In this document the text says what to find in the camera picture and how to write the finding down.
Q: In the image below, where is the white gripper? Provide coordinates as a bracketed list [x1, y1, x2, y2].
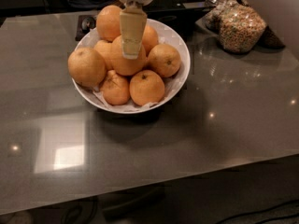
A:
[119, 0, 153, 60]

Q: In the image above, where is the large orange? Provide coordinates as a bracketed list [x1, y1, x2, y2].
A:
[110, 36, 146, 76]

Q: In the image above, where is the top back orange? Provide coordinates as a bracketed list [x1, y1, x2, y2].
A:
[96, 5, 121, 42]

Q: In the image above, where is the back right orange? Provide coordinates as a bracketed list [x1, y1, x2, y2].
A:
[142, 25, 159, 54]

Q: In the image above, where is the white ceramic bowl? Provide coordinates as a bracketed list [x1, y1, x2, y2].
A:
[73, 19, 191, 114]

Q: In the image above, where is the hidden middle left orange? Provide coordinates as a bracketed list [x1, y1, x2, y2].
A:
[93, 40, 113, 70]

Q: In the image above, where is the front right orange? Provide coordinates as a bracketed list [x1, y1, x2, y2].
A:
[129, 70, 165, 106]

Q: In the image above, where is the front left orange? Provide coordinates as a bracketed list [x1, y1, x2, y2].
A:
[100, 70, 130, 105]

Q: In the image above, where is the small glass jar behind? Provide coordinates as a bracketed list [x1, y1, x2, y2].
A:
[204, 5, 226, 32]

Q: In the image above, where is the black floor cable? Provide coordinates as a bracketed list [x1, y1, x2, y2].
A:
[214, 199, 299, 224]

